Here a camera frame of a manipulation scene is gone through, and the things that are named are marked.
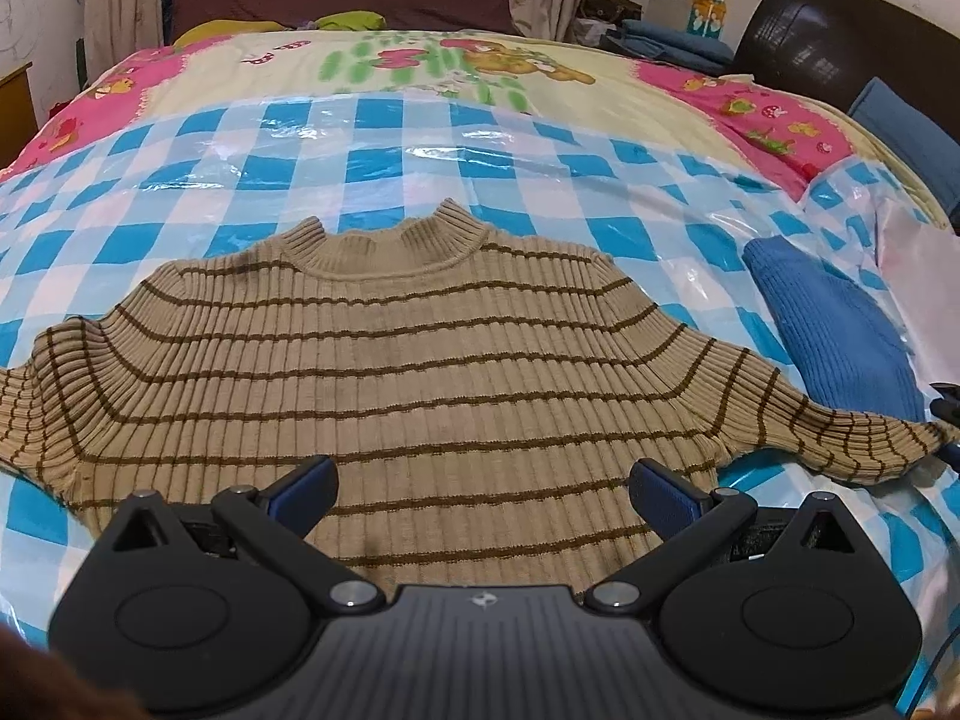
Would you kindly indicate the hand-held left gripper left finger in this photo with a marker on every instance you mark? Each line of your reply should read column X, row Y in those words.
column 309, row 486

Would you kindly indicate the white plastic bag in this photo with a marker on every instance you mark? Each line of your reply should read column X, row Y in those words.
column 926, row 277

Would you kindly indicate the yellow pillow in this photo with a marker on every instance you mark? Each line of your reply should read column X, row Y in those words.
column 217, row 31

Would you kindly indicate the yellow green carton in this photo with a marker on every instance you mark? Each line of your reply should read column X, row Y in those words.
column 709, row 11

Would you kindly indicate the folded blue clothes stack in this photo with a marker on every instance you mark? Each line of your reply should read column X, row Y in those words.
column 667, row 45

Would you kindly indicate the blue white checkered plastic sheet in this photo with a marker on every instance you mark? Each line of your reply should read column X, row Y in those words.
column 525, row 165

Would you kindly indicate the blue knit sweater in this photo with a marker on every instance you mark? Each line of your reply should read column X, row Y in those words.
column 825, row 330

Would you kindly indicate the cartoon printed blanket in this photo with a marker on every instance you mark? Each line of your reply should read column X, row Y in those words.
column 300, row 64

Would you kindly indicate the blue pillow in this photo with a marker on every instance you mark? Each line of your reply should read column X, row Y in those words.
column 907, row 120

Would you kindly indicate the wooden cabinet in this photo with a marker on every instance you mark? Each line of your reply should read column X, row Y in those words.
column 16, row 112

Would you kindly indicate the green cloth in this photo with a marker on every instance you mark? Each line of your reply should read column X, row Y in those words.
column 352, row 20

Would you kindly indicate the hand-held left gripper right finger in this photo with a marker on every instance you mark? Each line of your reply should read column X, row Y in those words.
column 660, row 491

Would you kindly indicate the dark brown headboard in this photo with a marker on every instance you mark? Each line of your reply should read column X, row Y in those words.
column 825, row 37

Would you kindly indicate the brown patterned bag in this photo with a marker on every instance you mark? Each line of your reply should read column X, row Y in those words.
column 607, row 4

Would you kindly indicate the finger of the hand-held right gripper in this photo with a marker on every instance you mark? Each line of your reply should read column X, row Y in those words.
column 949, row 409

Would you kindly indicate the beige brown-striped ribbed sweater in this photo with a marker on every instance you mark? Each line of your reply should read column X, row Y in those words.
column 420, row 360

